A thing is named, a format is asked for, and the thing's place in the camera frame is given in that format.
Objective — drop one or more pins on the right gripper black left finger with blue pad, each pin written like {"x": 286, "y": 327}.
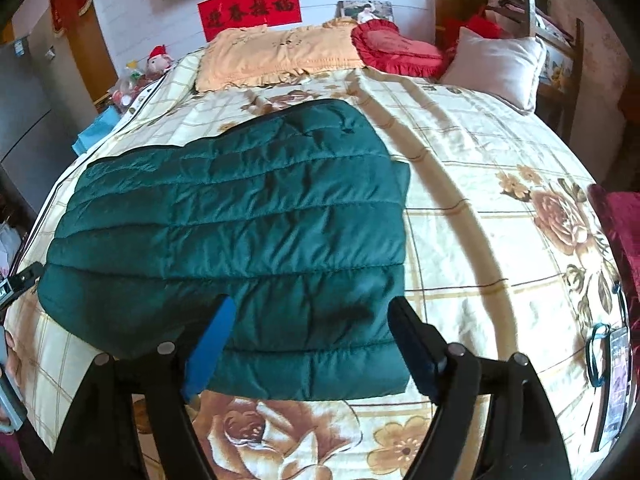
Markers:
{"x": 99, "y": 439}

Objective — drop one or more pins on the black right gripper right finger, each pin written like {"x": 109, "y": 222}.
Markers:
{"x": 521, "y": 439}

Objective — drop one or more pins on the dark green puffer jacket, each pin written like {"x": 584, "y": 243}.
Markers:
{"x": 297, "y": 216}

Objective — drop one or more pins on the cream floral bed quilt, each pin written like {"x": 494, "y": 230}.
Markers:
{"x": 504, "y": 255}

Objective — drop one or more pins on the dark red velvet cloth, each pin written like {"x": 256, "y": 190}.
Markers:
{"x": 619, "y": 215}

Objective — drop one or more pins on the grey refrigerator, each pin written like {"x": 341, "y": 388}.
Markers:
{"x": 36, "y": 135}

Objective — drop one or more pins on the blue box beside bed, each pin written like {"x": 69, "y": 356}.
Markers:
{"x": 95, "y": 132}

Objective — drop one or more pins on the white satin pillow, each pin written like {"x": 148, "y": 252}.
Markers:
{"x": 508, "y": 69}

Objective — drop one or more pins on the plush doll with red hat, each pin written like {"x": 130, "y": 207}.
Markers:
{"x": 158, "y": 63}

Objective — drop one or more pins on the orange fringed pillow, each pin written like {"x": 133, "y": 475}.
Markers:
{"x": 260, "y": 56}

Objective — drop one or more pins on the red heart-shaped cushion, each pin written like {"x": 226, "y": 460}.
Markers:
{"x": 380, "y": 45}

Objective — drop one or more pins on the framed photo on headboard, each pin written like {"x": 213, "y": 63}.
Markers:
{"x": 363, "y": 11}

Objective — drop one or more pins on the red banner with characters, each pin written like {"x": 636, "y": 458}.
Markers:
{"x": 219, "y": 15}

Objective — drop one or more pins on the booklet with lanyard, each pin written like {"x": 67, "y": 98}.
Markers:
{"x": 608, "y": 367}

